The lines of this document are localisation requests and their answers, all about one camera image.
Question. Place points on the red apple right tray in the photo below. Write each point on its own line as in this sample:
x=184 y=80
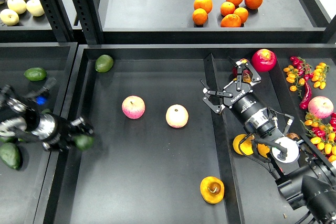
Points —
x=264 y=60

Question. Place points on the orange centre small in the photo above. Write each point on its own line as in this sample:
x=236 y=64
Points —
x=227 y=8

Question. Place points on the black shelf frame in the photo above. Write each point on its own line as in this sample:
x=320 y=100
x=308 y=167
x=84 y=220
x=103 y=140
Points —
x=170 y=22

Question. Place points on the red chili pepper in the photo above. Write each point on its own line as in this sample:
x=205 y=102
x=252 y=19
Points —
x=306 y=98

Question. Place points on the pale yellow pear front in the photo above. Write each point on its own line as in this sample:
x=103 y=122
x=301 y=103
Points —
x=9 y=17

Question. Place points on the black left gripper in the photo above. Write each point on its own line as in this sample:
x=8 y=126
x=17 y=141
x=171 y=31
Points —
x=63 y=131

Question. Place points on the green avocado left tray right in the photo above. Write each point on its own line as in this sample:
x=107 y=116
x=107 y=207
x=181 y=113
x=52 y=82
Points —
x=46 y=110

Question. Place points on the orange front bottom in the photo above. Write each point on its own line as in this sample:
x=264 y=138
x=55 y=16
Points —
x=231 y=20

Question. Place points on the orange lower left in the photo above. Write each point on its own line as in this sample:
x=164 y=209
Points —
x=199 y=16

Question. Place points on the orange middle right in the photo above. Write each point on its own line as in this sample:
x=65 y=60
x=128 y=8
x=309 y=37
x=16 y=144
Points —
x=242 y=13

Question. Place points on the pale yellow pear right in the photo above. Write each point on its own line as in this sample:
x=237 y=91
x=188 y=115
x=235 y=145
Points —
x=35 y=8

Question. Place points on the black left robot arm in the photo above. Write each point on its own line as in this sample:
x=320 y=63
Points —
x=21 y=117

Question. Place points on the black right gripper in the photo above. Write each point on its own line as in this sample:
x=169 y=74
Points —
x=238 y=95

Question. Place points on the black left tray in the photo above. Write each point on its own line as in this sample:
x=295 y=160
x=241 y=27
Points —
x=21 y=189

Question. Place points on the green avocado left tray bottom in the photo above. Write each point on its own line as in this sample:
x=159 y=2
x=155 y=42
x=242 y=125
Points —
x=10 y=155

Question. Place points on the upper cherry tomato bunch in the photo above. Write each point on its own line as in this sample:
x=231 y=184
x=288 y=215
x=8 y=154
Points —
x=300 y=72

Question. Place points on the pink apple far right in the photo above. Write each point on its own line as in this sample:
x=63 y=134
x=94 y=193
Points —
x=320 y=107

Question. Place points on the pink red apple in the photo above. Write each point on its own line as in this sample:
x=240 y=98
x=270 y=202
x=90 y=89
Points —
x=133 y=107

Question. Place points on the green avocado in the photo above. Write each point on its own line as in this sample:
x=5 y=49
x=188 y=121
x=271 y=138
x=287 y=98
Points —
x=83 y=142

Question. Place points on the green avocado left tray top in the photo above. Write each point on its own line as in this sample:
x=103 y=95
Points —
x=35 y=74

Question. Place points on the orange top left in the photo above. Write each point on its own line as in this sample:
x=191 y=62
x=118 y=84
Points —
x=206 y=5

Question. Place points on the lower cherry tomato bunch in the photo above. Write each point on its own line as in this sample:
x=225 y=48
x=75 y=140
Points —
x=321 y=133

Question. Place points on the cherry tomato bunch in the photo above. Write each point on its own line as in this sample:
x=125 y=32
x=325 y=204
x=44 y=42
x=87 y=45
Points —
x=321 y=133
x=300 y=72

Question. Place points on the black centre tray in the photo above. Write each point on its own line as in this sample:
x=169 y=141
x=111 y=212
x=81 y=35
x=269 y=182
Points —
x=144 y=171

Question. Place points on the black tray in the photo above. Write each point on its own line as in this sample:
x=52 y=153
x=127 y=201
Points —
x=21 y=189
x=144 y=171

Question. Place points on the green avocado tray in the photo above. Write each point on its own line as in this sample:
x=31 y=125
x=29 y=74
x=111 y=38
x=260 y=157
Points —
x=46 y=110
x=35 y=74
x=10 y=155

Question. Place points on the green avocado tray corner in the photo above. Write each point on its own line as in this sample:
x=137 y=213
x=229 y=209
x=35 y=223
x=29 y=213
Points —
x=104 y=63

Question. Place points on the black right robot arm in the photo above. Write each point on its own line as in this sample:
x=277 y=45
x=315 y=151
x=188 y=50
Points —
x=304 y=177

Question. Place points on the yellow pear brown top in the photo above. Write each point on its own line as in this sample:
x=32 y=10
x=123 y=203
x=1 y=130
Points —
x=293 y=136

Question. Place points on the dark red small apple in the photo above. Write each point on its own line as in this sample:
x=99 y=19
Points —
x=235 y=67

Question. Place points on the pale yellow pink apple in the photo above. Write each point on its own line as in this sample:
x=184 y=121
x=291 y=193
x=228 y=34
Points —
x=177 y=116

